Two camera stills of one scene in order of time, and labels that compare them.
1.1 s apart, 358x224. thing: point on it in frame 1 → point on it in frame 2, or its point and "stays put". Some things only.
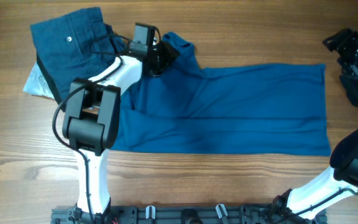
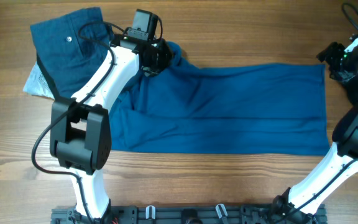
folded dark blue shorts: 79,45 stays put
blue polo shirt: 269,111 stays put
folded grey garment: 35,84 stays put
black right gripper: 342,43 → 330,55
